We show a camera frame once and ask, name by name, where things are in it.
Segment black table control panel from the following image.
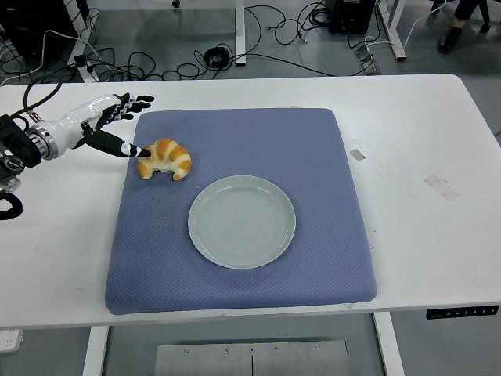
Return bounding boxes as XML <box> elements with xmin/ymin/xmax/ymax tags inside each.
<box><xmin>425</xmin><ymin>305</ymin><xmax>500</xmax><ymax>320</ymax></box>

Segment black computer case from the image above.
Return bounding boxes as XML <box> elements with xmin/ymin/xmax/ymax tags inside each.
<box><xmin>327</xmin><ymin>0</ymin><xmax>376</xmax><ymax>35</ymax></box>

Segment thin white floor cable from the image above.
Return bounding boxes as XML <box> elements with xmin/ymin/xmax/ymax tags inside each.
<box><xmin>38</xmin><ymin>30</ymin><xmax>118</xmax><ymax>74</ymax></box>

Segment white power strip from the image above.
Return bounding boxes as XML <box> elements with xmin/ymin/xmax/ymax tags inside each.
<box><xmin>0</xmin><ymin>329</ymin><xmax>24</xmax><ymax>353</ymax></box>

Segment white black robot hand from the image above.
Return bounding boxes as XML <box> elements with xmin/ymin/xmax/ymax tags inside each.
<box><xmin>46</xmin><ymin>92</ymin><xmax>156</xmax><ymax>161</ymax></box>

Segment large clear tape piece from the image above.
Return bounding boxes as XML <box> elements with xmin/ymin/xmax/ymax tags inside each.
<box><xmin>424</xmin><ymin>172</ymin><xmax>460</xmax><ymax>201</ymax></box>

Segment grey foot pedal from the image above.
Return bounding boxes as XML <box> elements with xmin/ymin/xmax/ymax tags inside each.
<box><xmin>354</xmin><ymin>42</ymin><xmax>381</xmax><ymax>75</ymax></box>

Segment striped croissant bread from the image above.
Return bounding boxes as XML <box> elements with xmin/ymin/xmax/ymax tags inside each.
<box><xmin>136</xmin><ymin>137</ymin><xmax>193</xmax><ymax>181</ymax></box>

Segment black power adapter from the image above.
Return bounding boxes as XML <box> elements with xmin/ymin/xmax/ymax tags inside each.
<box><xmin>73</xmin><ymin>54</ymin><xmax>97</xmax><ymax>75</ymax></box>

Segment white desk leg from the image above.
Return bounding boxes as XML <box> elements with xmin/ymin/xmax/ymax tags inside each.
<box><xmin>375</xmin><ymin>0</ymin><xmax>408</xmax><ymax>62</ymax></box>
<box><xmin>64</xmin><ymin>0</ymin><xmax>98</xmax><ymax>84</ymax></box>
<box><xmin>233</xmin><ymin>0</ymin><xmax>247</xmax><ymax>67</ymax></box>

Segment coiled black cable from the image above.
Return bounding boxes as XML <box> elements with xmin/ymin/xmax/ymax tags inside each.
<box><xmin>203</xmin><ymin>45</ymin><xmax>232</xmax><ymax>71</ymax></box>

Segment grey metal plate with screws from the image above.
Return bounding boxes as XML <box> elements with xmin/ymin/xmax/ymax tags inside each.
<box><xmin>153</xmin><ymin>340</ymin><xmax>349</xmax><ymax>376</ymax></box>

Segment large black equipment box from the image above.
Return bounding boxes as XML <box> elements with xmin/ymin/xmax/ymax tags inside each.
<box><xmin>0</xmin><ymin>0</ymin><xmax>85</xmax><ymax>60</ymax></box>

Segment looped black floor cable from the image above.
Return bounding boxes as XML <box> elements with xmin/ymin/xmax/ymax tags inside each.
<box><xmin>242</xmin><ymin>3</ymin><xmax>330</xmax><ymax>47</ymax></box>

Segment blue quilted mat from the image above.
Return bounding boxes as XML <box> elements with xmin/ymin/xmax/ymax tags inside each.
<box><xmin>103</xmin><ymin>107</ymin><xmax>378</xmax><ymax>316</ymax></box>

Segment white table leg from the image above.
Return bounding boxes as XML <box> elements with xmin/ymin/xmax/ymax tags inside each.
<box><xmin>372</xmin><ymin>312</ymin><xmax>405</xmax><ymax>376</ymax></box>
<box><xmin>81</xmin><ymin>325</ymin><xmax>110</xmax><ymax>376</ymax></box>

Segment tangled black floor cable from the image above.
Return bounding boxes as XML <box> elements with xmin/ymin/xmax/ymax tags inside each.
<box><xmin>0</xmin><ymin>38</ymin><xmax>208</xmax><ymax>85</ymax></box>

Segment grey round plate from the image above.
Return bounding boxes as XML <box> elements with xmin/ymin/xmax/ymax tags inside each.
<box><xmin>187</xmin><ymin>175</ymin><xmax>297</xmax><ymax>270</ymax></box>

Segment long black floor cable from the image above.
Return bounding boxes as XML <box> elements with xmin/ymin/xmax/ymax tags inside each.
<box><xmin>230</xmin><ymin>52</ymin><xmax>377</xmax><ymax>78</ymax></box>

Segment person's leg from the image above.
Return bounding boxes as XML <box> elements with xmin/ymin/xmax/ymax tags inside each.
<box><xmin>436</xmin><ymin>0</ymin><xmax>488</xmax><ymax>54</ymax></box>

